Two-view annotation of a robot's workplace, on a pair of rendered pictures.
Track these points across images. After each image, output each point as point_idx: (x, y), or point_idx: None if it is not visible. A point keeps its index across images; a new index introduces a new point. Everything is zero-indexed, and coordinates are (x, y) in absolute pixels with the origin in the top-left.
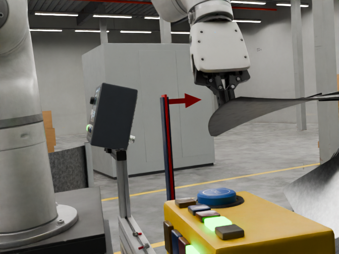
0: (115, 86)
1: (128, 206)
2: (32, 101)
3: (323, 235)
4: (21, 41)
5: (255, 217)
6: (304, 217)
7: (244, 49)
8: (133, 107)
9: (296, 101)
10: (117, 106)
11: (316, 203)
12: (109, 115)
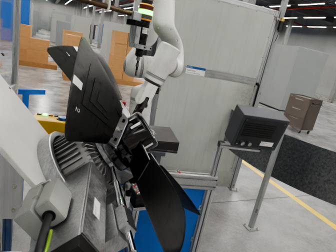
0: (238, 108)
1: (212, 170)
2: (136, 94)
3: None
4: (142, 74)
5: (45, 117)
6: (39, 119)
7: (141, 95)
8: (240, 124)
9: None
10: (235, 119)
11: None
12: (232, 122)
